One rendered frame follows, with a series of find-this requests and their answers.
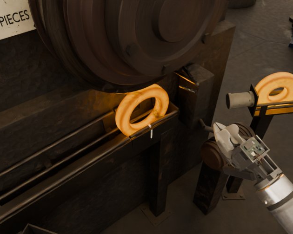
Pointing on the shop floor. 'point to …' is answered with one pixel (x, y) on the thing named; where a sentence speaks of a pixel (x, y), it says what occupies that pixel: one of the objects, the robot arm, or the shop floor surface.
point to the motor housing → (214, 172)
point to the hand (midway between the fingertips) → (216, 127)
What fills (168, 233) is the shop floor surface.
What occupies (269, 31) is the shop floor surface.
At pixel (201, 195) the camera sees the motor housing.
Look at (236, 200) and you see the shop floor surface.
